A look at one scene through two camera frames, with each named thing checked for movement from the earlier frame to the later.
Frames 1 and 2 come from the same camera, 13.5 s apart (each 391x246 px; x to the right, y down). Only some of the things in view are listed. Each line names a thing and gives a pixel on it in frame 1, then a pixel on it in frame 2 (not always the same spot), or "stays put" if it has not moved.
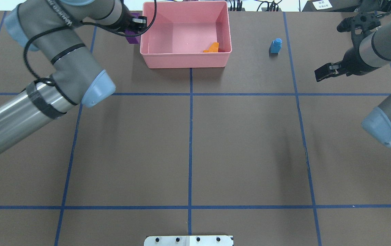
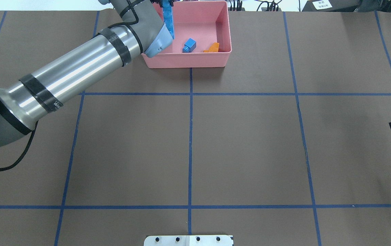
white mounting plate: x=188 y=241 stays put
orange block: x=213 y=48 stays put
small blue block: x=275 y=45 -> x=189 y=46
